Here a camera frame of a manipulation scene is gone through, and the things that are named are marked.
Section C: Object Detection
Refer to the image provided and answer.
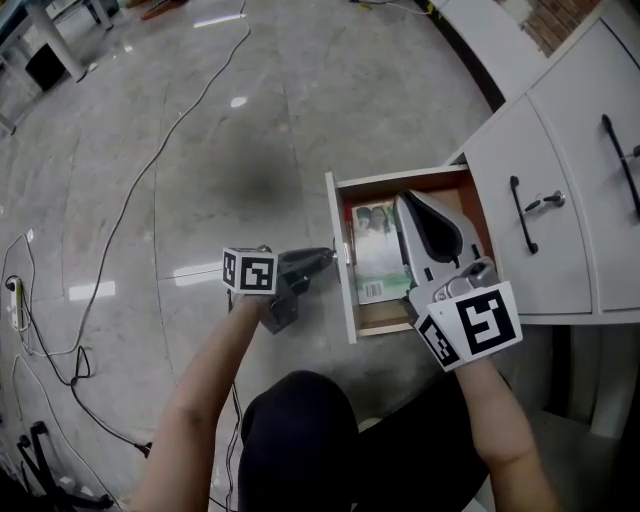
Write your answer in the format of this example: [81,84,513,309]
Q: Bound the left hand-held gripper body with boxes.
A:
[222,244,311,335]

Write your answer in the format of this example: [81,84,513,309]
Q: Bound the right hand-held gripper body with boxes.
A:
[409,257,524,372]

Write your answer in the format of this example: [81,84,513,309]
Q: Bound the white bottom drawer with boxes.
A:
[324,163,497,345]

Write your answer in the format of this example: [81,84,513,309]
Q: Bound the white drawer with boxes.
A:
[324,163,497,345]
[527,17,640,314]
[462,93,595,317]

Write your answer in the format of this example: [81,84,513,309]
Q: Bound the white top drawer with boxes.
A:
[527,17,640,314]

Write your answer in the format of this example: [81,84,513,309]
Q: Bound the person's right forearm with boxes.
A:
[452,362,566,512]

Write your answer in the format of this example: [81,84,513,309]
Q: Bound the person's left forearm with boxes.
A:
[127,293,274,512]

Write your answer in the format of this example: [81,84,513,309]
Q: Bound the white cabinet with red top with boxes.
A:
[444,0,640,512]

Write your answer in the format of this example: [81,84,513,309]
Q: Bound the green photo-cover book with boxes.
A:
[351,199,417,306]

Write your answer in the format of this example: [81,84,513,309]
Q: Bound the person's black trousers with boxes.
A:
[237,369,514,512]

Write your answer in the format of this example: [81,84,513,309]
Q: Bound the white power strip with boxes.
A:
[5,276,27,332]

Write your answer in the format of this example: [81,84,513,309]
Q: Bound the black waste bin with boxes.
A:
[24,42,70,93]

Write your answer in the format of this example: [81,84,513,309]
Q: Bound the blue-cloth covered table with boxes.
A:
[0,0,119,136]

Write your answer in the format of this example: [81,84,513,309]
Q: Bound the long white extension cable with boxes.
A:
[19,0,252,359]

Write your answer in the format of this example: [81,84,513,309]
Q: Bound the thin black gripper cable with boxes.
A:
[224,289,244,512]

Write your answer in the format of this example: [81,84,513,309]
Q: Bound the black power cable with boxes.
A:
[4,279,154,457]

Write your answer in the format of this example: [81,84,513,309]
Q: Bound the yellow-green cable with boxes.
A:
[349,0,441,16]

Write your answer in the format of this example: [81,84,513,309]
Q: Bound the thin white cable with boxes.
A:
[0,230,124,509]

